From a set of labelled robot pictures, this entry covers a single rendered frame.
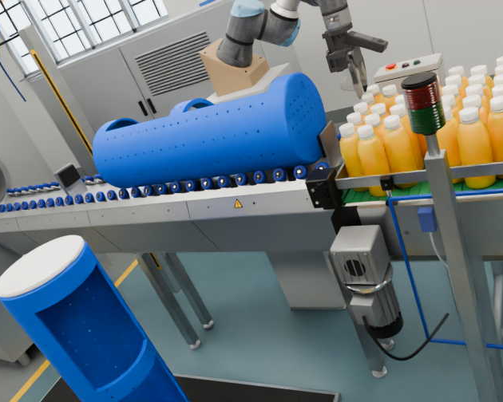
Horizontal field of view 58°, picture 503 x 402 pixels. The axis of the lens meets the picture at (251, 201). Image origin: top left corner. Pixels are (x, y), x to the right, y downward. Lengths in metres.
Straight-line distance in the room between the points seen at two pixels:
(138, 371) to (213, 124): 0.83
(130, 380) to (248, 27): 1.31
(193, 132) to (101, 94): 2.44
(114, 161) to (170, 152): 0.29
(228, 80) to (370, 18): 2.41
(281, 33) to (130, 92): 2.05
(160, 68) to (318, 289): 2.00
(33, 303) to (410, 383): 1.37
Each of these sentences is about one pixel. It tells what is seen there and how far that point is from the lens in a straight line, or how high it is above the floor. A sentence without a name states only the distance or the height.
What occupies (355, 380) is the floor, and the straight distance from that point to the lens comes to 2.01.
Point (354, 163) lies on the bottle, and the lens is 1.27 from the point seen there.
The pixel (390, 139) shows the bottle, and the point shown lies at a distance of 1.21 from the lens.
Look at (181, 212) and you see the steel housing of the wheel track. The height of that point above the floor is 0.87.
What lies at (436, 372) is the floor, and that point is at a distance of 1.98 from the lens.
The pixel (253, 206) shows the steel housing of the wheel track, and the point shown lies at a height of 0.87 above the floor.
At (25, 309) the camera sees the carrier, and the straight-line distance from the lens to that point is 1.43.
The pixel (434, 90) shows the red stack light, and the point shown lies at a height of 1.23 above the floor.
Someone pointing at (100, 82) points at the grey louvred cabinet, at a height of 1.23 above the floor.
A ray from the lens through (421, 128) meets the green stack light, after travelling 0.91.
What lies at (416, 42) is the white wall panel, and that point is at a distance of 4.13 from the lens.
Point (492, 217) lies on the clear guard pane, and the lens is 1.15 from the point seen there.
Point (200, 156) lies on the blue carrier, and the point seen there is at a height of 1.08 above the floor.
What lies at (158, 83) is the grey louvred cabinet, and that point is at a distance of 3.49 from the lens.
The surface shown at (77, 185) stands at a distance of 2.33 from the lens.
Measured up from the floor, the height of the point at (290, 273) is 0.24.
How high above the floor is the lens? 1.53
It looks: 25 degrees down
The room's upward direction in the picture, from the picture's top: 24 degrees counter-clockwise
